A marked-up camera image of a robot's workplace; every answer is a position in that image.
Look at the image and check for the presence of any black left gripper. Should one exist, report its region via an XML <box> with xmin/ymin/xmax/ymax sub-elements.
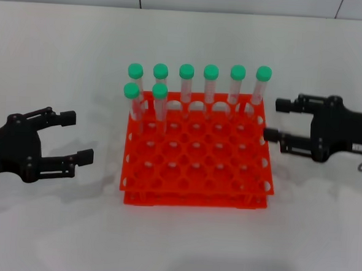
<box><xmin>0</xmin><ymin>103</ymin><xmax>97</xmax><ymax>188</ymax></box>

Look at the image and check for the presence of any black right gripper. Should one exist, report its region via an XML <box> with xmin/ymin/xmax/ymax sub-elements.
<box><xmin>261</xmin><ymin>91</ymin><xmax>362</xmax><ymax>167</ymax></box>

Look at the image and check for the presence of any green-capped clear test tube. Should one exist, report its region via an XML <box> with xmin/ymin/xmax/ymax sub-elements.
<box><xmin>149</xmin><ymin>82</ymin><xmax>171</xmax><ymax>136</ymax></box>
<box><xmin>176</xmin><ymin>63</ymin><xmax>196</xmax><ymax>112</ymax></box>
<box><xmin>248</xmin><ymin>65</ymin><xmax>273</xmax><ymax>117</ymax></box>
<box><xmin>152</xmin><ymin>63</ymin><xmax>170</xmax><ymax>86</ymax></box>
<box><xmin>227</xmin><ymin>64</ymin><xmax>247</xmax><ymax>108</ymax></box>
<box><xmin>120</xmin><ymin>82</ymin><xmax>147</xmax><ymax>131</ymax></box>
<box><xmin>124</xmin><ymin>63</ymin><xmax>148</xmax><ymax>121</ymax></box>
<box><xmin>201</xmin><ymin>63</ymin><xmax>220</xmax><ymax>112</ymax></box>

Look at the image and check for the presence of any orange test tube rack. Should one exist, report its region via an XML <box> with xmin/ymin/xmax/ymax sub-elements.
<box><xmin>117</xmin><ymin>86</ymin><xmax>281</xmax><ymax>213</ymax></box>

